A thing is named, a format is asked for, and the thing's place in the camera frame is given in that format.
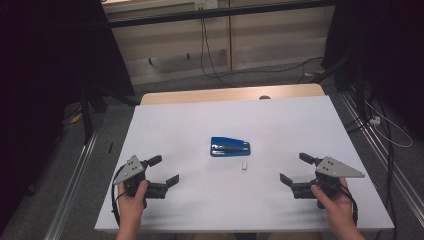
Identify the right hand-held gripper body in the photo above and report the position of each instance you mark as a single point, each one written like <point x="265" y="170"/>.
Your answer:
<point x="333" y="168"/>

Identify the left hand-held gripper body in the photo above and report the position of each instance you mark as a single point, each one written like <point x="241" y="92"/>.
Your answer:
<point x="131" y="168"/>

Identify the small white staple block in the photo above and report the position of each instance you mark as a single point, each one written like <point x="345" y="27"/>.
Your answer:
<point x="245" y="166"/>

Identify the blue stapler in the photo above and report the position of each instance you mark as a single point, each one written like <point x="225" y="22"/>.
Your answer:
<point x="230" y="146"/>

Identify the person's left hand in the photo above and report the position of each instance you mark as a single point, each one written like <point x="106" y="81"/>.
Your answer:
<point x="131" y="210"/>

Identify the person's right hand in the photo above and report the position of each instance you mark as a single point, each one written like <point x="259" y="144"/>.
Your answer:
<point x="340" y="210"/>

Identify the small black floor piece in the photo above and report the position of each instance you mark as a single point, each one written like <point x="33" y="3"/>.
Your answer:
<point x="110" y="147"/>

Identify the white table board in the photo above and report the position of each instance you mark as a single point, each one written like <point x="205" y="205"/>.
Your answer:
<point x="233" y="206"/>

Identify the white power plug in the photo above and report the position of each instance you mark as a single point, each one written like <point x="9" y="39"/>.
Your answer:
<point x="374" y="120"/>

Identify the small dark round knob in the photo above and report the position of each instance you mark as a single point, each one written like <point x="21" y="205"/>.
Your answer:
<point x="265" y="97"/>

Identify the wooden table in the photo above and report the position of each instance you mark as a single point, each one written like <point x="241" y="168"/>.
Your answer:
<point x="200" y="96"/>

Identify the black curtain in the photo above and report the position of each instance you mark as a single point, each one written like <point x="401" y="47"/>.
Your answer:
<point x="383" y="50"/>
<point x="50" y="66"/>

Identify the black horizontal bar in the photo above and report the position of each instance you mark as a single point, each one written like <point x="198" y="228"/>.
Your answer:
<point x="216" y="13"/>

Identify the aluminium floor rail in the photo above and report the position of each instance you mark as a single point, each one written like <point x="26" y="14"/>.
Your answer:
<point x="71" y="190"/>
<point x="386" y="160"/>

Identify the white wall outlet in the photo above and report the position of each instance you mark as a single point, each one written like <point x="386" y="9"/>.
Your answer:
<point x="206" y="4"/>

